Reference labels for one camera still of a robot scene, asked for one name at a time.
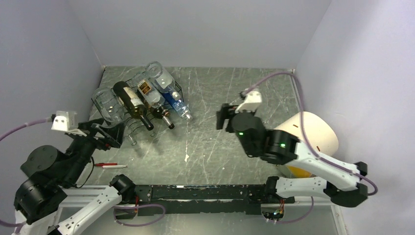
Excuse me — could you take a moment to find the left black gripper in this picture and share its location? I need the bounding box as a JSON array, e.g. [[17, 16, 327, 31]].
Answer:
[[63, 117, 127, 185]]

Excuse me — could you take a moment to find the small clear capped bottle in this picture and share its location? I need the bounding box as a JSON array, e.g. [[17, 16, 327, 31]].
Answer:
[[92, 87, 126, 125]]

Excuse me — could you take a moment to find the tall clear bottle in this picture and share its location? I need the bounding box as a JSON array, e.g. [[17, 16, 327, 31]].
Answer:
[[124, 117, 156, 146]]

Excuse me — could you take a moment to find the dark green wine bottle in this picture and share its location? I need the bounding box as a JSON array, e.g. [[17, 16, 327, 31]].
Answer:
[[113, 81, 154, 131]]

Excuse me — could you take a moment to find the black wire wine rack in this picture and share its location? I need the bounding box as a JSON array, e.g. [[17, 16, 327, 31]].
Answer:
[[92, 73, 175, 144]]

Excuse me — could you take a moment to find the blue square bottle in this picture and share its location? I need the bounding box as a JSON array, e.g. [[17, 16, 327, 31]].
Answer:
[[162, 93, 192, 120]]

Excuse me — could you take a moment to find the brown label wine bottle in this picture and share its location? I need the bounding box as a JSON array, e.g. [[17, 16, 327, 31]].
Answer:
[[144, 99, 175, 129]]

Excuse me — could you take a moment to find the clear gold label bottle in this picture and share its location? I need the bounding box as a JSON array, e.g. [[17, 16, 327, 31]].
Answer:
[[133, 72, 165, 108]]

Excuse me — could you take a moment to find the round clear silver-cap bottle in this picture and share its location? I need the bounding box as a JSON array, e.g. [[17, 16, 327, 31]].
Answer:
[[145, 61, 182, 101]]

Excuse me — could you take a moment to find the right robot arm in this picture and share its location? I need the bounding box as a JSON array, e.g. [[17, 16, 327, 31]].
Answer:
[[216, 103, 369, 208]]

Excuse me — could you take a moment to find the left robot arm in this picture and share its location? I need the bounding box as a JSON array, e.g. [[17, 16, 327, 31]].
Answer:
[[14, 114, 136, 235]]

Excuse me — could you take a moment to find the red white pen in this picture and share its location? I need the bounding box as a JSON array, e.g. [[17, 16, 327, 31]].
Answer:
[[94, 163, 127, 169]]

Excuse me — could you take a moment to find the white orange cylinder container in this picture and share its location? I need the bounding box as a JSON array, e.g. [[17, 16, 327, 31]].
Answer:
[[275, 112, 339, 178]]

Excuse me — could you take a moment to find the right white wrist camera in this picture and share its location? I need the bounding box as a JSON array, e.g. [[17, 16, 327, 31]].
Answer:
[[235, 89, 262, 113]]

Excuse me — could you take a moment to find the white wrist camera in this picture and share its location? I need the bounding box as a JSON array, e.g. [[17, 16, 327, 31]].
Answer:
[[235, 89, 262, 113], [51, 111, 87, 136]]

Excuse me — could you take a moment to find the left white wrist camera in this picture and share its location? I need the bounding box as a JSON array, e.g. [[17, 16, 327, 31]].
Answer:
[[51, 111, 87, 136]]

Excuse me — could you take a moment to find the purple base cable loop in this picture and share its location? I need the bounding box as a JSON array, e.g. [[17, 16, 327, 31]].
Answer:
[[113, 203, 166, 227]]

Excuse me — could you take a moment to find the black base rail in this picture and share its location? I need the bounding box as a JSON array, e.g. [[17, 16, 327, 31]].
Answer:
[[128, 185, 295, 216]]

